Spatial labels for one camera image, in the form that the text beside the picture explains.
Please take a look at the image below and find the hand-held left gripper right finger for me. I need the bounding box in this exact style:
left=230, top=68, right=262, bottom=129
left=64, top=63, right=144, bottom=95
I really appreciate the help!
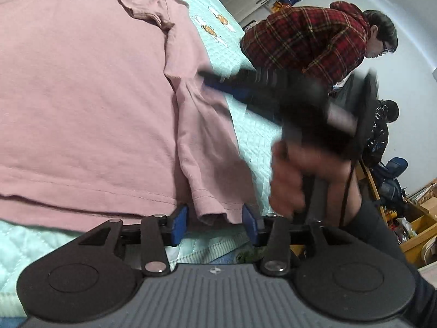
left=241, top=204, right=345, bottom=277

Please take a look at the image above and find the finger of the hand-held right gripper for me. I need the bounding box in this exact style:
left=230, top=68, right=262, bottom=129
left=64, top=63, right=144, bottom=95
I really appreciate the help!
left=197, top=70, right=254, bottom=101

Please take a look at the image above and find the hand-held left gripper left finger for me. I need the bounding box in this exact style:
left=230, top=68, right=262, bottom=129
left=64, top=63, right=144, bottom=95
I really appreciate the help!
left=78, top=204, right=189, bottom=277

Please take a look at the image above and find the pink sweatshirt with red print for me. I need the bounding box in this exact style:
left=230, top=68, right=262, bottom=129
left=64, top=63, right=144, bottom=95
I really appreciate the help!
left=0, top=0, right=263, bottom=233

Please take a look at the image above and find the person's right hand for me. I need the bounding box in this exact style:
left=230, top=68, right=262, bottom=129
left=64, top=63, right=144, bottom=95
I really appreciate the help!
left=268, top=140, right=362, bottom=228

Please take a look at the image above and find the blue patterned bed sheet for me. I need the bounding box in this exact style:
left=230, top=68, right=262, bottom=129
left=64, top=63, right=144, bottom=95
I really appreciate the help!
left=218, top=242, right=263, bottom=265

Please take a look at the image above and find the mint bee-print quilted bedspread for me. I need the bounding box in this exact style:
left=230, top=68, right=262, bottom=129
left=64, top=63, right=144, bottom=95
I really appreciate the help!
left=0, top=0, right=308, bottom=315

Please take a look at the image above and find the blue backpack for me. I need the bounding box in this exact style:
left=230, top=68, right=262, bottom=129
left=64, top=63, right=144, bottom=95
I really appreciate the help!
left=376, top=157, right=408, bottom=206

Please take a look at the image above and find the wooden dresser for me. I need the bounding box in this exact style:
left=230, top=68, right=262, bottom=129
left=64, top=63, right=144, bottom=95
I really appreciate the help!
left=355, top=164, right=437, bottom=270

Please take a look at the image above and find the black cable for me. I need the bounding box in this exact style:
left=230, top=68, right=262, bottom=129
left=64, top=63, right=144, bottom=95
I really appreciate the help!
left=338, top=159, right=357, bottom=229

